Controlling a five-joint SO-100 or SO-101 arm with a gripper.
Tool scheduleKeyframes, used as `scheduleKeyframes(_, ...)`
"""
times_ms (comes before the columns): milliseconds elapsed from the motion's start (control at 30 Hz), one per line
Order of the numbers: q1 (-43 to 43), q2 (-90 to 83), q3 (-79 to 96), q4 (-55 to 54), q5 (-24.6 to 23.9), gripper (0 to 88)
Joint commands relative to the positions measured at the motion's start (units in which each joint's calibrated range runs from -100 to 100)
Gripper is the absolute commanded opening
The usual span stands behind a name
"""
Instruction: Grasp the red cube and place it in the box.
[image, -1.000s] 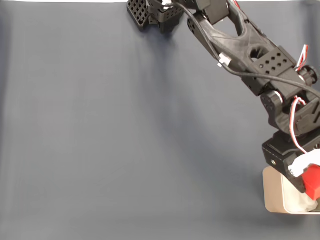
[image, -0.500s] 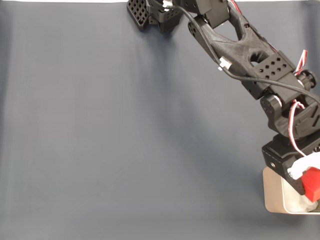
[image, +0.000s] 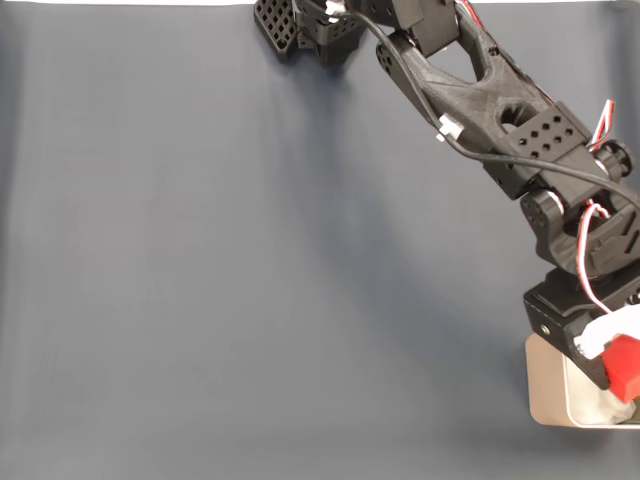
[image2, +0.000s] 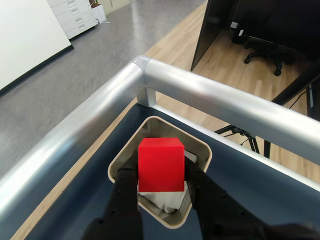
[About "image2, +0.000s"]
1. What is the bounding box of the dark desk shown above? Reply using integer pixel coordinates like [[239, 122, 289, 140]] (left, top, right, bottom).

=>
[[190, 0, 320, 73]]

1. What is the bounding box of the white drawer cabinet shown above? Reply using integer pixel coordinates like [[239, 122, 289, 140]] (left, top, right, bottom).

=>
[[47, 0, 108, 40]]

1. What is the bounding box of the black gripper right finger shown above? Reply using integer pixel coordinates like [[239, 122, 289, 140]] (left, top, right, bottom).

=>
[[184, 156, 268, 240]]

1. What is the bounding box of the white crumpled tissue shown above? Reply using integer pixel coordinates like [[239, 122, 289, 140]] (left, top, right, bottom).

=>
[[138, 149, 198, 215]]

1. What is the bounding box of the black tripod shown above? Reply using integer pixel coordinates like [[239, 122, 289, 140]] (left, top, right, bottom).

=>
[[214, 124, 272, 160]]

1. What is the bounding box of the blue-grey table mat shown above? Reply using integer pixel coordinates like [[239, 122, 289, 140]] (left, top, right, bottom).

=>
[[23, 102, 320, 240]]

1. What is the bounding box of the silver metal table rail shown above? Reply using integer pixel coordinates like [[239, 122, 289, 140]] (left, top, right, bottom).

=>
[[0, 54, 320, 221]]

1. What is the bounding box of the black office chair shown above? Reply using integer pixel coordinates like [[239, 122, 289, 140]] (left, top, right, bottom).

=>
[[243, 34, 297, 77]]

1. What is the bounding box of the red cube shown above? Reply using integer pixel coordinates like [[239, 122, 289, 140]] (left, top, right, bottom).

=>
[[137, 136, 186, 193]]

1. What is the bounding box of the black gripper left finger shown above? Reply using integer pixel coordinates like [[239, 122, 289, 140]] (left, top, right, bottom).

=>
[[80, 152, 145, 240]]

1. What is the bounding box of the beige open box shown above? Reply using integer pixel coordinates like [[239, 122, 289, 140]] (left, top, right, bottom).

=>
[[107, 115, 213, 230]]

